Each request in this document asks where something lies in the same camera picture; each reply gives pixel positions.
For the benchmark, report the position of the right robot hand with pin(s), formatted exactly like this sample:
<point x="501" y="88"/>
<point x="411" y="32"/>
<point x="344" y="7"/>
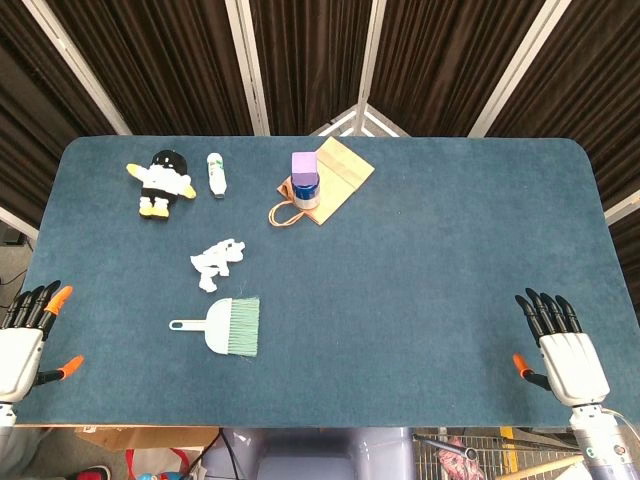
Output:
<point x="575" y="365"/>

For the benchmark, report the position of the wooden stick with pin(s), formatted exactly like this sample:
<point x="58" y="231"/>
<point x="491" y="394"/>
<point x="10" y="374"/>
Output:
<point x="545" y="467"/>

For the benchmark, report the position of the white brush with green bristles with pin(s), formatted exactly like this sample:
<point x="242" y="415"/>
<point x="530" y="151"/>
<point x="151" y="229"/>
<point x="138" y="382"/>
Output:
<point x="225" y="327"/>

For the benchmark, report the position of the white screen frame bar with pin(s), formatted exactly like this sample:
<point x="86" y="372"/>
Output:
<point x="17" y="222"/>
<point x="622" y="207"/>

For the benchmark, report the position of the blue felt table mat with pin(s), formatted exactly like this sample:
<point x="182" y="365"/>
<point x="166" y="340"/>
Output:
<point x="400" y="300"/>

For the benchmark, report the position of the white screen frame post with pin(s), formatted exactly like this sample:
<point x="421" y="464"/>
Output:
<point x="369" y="60"/>
<point x="75" y="65"/>
<point x="247" y="65"/>
<point x="520" y="65"/>

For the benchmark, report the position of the blue and white can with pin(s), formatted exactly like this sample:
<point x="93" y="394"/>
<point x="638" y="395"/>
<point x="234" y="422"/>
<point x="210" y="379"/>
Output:
<point x="306" y="195"/>

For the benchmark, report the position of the brown cardboard box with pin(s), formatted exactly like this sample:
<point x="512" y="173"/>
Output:
<point x="150" y="437"/>

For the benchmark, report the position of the purple foam block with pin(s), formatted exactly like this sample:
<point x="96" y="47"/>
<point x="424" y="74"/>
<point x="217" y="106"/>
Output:
<point x="304" y="169"/>

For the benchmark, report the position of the red and white bag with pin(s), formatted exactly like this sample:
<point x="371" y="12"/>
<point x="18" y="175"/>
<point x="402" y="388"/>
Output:
<point x="160" y="465"/>

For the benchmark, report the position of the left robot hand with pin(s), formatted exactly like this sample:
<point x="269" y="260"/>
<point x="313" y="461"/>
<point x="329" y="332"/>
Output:
<point x="17" y="355"/>

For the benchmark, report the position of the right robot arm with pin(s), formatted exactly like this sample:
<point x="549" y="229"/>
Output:
<point x="602" y="445"/>

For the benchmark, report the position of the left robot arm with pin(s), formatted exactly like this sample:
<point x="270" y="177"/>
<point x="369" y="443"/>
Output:
<point x="5" y="415"/>

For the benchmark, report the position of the lavender robot torso base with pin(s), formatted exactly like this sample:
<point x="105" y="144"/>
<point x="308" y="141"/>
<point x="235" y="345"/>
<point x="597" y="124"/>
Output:
<point x="310" y="455"/>

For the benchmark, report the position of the small white plastic bottle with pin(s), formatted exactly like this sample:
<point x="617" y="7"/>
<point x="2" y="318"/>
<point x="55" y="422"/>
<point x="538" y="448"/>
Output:
<point x="216" y="172"/>

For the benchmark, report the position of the black white penguin plush toy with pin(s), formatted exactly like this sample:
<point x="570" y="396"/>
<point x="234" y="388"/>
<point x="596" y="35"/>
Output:
<point x="162" y="182"/>

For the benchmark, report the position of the dark brown curtain panel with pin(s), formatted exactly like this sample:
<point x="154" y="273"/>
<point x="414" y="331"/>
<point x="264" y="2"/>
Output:
<point x="160" y="65"/>
<point x="310" y="60"/>
<point x="30" y="100"/>
<point x="440" y="65"/>
<point x="600" y="100"/>

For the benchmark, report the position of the brown paper bag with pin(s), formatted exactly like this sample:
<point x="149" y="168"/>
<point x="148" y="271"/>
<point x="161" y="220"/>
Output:
<point x="342" y="172"/>

